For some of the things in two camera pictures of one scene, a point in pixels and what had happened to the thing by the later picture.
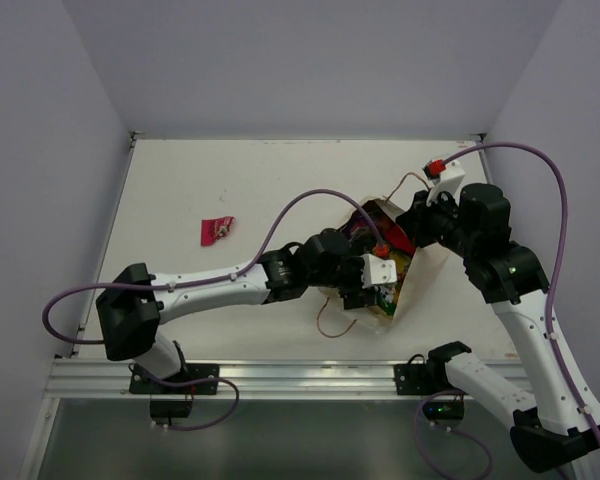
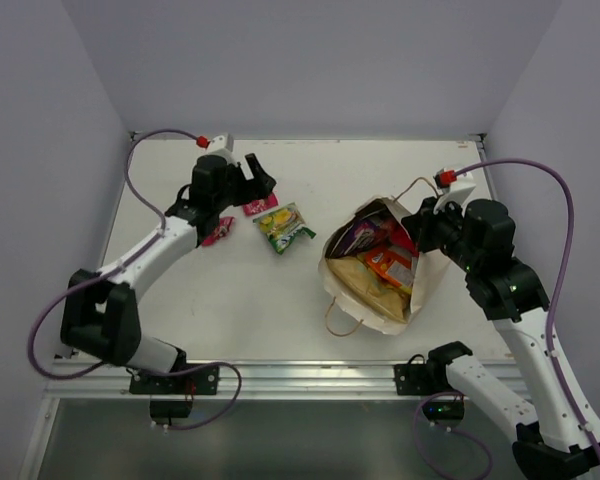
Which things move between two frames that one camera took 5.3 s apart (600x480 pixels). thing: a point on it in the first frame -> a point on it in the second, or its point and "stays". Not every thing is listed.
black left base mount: x=189 y=372 stays
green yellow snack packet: x=387 y=298 -> x=282 y=225
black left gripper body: x=356 y=293 -> x=245 y=181
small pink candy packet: x=212 y=229 stays
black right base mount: x=419 y=377 stays
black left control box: x=171 y=408 stays
